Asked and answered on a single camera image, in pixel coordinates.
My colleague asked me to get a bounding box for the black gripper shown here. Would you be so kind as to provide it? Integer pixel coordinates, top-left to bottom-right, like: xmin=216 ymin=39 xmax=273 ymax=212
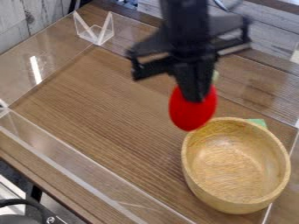
xmin=125 ymin=14 xmax=249 ymax=102

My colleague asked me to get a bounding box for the red felt strawberry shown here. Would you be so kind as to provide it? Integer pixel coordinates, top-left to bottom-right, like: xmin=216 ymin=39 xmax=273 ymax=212
xmin=167 ymin=69 xmax=220 ymax=133

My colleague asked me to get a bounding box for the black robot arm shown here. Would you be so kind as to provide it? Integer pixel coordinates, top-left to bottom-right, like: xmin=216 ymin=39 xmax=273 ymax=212
xmin=125 ymin=0 xmax=251 ymax=102

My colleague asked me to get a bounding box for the green felt piece behind bowl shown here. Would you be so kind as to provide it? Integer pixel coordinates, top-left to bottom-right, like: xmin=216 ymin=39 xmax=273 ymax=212
xmin=247 ymin=119 xmax=267 ymax=129

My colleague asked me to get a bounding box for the wooden bowl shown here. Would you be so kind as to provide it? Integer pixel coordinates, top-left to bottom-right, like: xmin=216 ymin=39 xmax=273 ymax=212
xmin=181 ymin=117 xmax=291 ymax=214

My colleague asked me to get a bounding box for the clear acrylic corner bracket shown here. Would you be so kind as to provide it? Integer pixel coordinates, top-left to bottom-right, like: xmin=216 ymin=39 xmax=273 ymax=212
xmin=72 ymin=12 xmax=115 ymax=46

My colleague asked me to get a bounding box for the clear acrylic front wall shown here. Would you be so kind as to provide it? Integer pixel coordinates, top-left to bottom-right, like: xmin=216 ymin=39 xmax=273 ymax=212
xmin=0 ymin=109 xmax=195 ymax=224

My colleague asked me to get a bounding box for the black cable lower left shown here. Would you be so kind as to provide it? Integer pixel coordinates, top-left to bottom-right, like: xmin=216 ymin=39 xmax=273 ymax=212
xmin=0 ymin=198 xmax=48 ymax=217

